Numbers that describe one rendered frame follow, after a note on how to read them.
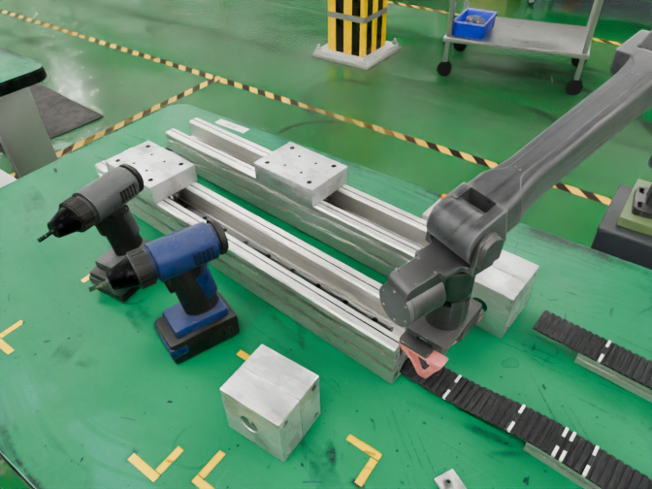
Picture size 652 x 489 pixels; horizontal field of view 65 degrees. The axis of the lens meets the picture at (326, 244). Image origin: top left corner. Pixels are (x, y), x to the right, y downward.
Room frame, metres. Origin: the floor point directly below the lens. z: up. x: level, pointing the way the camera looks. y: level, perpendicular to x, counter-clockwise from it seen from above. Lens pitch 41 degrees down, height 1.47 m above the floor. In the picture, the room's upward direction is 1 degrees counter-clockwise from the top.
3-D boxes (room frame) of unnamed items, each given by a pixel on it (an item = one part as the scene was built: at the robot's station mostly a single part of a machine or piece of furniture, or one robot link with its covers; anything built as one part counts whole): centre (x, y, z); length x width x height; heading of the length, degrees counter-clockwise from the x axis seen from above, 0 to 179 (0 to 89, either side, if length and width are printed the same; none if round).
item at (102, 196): (0.69, 0.39, 0.89); 0.20 x 0.08 x 0.22; 151
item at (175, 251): (0.55, 0.24, 0.89); 0.20 x 0.08 x 0.22; 124
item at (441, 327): (0.47, -0.16, 0.95); 0.10 x 0.07 x 0.07; 139
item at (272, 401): (0.42, 0.07, 0.83); 0.11 x 0.10 x 0.10; 145
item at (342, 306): (0.76, 0.17, 0.82); 0.80 x 0.10 x 0.09; 49
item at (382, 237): (0.90, 0.05, 0.82); 0.80 x 0.10 x 0.09; 49
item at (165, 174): (0.93, 0.36, 0.87); 0.16 x 0.11 x 0.07; 49
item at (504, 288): (0.62, -0.29, 0.83); 0.12 x 0.09 x 0.10; 139
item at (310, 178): (0.90, 0.05, 0.87); 0.16 x 0.11 x 0.07; 49
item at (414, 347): (0.45, -0.14, 0.87); 0.07 x 0.07 x 0.09; 49
